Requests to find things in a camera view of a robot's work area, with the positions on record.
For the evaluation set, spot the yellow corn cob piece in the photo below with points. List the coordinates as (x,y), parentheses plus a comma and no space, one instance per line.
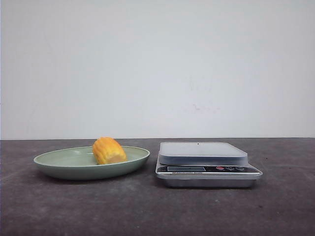
(106,150)

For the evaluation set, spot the silver digital kitchen scale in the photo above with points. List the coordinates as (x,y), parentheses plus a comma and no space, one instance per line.
(205,164)

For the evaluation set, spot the green shallow plate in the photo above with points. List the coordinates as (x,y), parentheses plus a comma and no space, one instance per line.
(78,163)

